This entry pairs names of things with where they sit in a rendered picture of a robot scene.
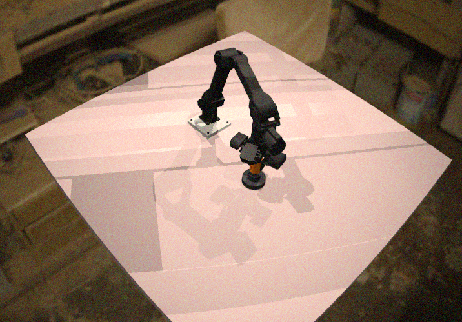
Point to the orange knob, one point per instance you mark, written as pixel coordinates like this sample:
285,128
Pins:
255,169

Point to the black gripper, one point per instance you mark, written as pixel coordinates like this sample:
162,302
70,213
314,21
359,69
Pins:
237,142

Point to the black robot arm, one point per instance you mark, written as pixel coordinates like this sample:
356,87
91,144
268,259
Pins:
261,105

